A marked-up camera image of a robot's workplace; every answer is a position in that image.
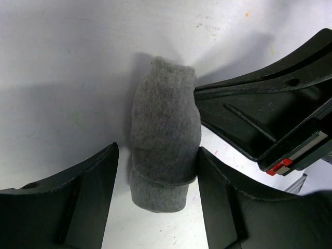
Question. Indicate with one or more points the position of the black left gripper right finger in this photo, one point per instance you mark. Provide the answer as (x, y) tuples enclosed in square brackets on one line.
[(240, 212)]

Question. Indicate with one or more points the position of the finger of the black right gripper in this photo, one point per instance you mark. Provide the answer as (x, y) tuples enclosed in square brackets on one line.
[(278, 116)]

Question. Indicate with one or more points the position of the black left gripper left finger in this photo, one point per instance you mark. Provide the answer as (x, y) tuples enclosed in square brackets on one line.
[(66, 210)]

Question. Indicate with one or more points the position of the grey sock with black stripes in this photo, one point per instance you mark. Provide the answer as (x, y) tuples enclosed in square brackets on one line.
[(165, 136)]

